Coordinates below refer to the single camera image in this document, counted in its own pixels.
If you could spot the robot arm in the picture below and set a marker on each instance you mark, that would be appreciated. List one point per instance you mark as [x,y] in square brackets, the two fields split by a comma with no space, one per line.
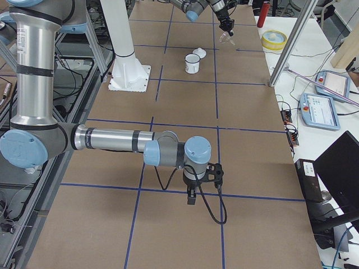
[35,136]
[193,9]

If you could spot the clear glass funnel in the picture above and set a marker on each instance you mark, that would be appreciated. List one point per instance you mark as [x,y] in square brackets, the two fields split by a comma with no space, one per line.
[225,38]

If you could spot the far teach pendant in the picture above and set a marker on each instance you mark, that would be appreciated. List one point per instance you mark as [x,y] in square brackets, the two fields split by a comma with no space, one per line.
[334,81]

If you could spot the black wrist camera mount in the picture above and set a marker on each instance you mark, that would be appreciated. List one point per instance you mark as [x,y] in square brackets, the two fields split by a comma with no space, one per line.
[214,174]

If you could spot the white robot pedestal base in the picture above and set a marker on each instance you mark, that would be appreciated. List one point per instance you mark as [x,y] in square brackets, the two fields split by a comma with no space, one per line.
[128,74]

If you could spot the wooden board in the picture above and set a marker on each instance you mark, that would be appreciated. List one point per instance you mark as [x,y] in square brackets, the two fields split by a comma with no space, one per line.
[347,51]

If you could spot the white enamel mug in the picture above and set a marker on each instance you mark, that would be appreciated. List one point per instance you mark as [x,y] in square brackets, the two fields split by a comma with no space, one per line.
[192,63]

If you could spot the black laptop monitor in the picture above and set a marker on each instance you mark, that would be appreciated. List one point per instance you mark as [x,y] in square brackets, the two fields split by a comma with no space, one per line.
[337,168]

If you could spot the aluminium frame post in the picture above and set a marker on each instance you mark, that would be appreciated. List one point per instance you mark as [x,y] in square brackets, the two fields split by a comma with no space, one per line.
[292,40]

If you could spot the black connector block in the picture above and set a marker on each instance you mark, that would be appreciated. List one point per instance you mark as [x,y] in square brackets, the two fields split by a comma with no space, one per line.
[286,115]
[292,136]

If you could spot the red cylinder bottle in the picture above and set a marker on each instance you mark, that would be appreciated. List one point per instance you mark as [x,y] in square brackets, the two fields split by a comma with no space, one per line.
[263,14]

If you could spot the yellow tape roll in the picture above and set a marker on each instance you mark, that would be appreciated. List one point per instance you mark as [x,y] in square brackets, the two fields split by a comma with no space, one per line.
[273,40]

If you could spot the white enamel mug lid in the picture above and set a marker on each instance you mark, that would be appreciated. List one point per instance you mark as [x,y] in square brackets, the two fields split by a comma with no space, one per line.
[200,52]

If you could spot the near teach pendant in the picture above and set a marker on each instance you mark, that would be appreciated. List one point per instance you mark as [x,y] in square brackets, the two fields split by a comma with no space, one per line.
[319,111]

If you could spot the teach pendant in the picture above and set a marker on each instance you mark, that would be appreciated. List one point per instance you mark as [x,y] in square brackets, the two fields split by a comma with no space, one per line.
[334,81]
[319,111]

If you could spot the black computer box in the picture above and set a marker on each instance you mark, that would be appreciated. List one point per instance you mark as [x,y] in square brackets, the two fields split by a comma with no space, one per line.
[310,188]

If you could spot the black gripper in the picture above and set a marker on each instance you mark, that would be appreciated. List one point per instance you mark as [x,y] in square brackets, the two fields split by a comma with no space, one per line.
[222,14]
[191,184]

